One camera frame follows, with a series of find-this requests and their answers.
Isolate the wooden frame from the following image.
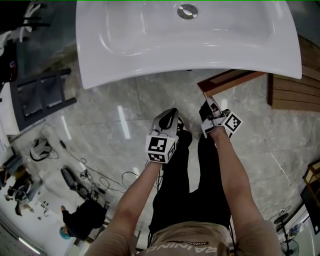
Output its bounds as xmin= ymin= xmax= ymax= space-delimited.
xmin=302 ymin=159 xmax=320 ymax=191

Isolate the wooden slatted platform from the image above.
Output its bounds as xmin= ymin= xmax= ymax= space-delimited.
xmin=267 ymin=34 xmax=320 ymax=112

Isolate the white square basin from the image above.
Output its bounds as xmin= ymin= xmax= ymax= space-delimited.
xmin=0 ymin=82 xmax=21 ymax=136

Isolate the grey white headset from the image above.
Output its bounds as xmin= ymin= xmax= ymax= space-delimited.
xmin=29 ymin=138 xmax=52 ymax=162

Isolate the black floor cable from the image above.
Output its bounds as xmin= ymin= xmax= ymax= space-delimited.
xmin=58 ymin=139 xmax=141 ymax=194

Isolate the person's left forearm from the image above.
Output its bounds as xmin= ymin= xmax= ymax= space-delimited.
xmin=116 ymin=159 xmax=166 ymax=233

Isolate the person's beige shirt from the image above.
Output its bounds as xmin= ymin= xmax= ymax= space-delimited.
xmin=88 ymin=219 xmax=283 ymax=256

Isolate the person's left shoe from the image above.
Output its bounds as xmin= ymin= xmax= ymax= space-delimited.
xmin=176 ymin=115 xmax=187 ymax=132

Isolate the white sink basin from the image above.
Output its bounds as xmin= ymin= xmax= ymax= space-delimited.
xmin=75 ymin=0 xmax=303 ymax=90

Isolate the wooden cabinet door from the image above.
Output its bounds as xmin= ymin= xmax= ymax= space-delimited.
xmin=197 ymin=69 xmax=267 ymax=99

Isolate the dark metal basin stand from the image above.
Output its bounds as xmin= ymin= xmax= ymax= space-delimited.
xmin=9 ymin=68 xmax=77 ymax=132

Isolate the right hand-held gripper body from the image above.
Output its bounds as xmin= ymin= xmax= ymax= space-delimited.
xmin=200 ymin=108 xmax=244 ymax=140

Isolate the black standing fan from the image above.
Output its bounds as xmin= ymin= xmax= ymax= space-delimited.
xmin=273 ymin=207 xmax=301 ymax=256

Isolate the black headband device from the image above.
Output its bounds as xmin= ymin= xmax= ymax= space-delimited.
xmin=60 ymin=167 xmax=76 ymax=191

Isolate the black panel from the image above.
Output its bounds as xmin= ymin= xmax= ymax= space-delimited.
xmin=299 ymin=184 xmax=320 ymax=236

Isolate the person's right forearm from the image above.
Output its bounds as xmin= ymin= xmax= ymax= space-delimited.
xmin=208 ymin=126 xmax=266 ymax=226

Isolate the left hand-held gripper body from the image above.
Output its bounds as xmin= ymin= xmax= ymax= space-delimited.
xmin=145 ymin=129 xmax=179 ymax=165

